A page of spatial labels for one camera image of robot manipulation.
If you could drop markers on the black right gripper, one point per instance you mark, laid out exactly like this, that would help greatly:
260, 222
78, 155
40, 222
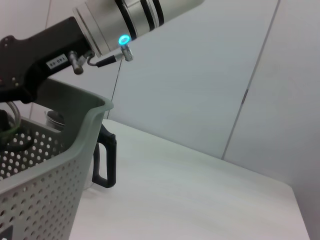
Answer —
37, 50

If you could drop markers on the glass teacup with black base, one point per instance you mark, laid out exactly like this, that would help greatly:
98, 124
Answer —
13, 117

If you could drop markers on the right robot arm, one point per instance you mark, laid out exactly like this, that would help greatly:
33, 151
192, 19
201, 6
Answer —
120, 22

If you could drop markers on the grey perforated storage bin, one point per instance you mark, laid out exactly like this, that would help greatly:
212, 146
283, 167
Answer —
50, 187

